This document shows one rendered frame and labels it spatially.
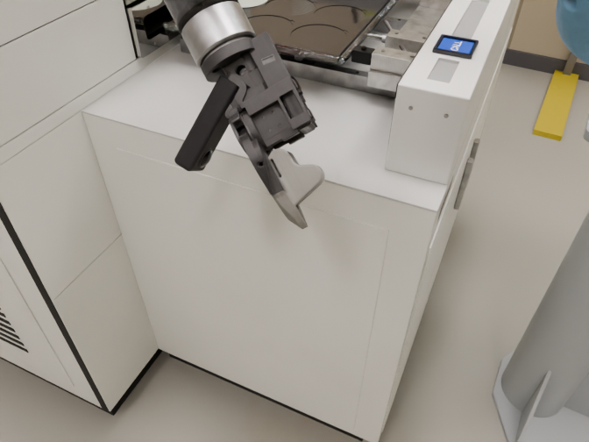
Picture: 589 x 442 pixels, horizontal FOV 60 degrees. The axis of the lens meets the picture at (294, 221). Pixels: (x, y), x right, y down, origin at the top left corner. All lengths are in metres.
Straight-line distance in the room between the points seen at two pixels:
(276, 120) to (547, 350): 0.94
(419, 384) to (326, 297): 0.64
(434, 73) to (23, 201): 0.67
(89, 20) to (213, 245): 0.44
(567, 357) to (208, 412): 0.89
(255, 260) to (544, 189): 1.53
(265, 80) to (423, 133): 0.25
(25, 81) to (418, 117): 0.58
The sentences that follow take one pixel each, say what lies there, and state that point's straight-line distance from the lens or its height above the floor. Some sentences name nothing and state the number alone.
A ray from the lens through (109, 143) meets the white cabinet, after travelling 0.97.
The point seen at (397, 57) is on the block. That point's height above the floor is 0.91.
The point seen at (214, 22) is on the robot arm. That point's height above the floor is 1.07.
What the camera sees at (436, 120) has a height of 0.92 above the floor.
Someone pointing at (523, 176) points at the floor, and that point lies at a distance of 2.29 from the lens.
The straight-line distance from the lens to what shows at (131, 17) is 1.03.
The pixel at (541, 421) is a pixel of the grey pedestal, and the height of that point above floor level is 0.02.
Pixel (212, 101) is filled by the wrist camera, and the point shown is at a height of 0.99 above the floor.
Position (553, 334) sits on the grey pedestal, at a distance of 1.29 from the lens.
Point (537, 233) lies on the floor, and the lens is 2.03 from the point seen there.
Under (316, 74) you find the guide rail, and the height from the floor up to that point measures 0.83.
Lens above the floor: 1.28
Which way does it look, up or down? 43 degrees down
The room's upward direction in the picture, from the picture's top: straight up
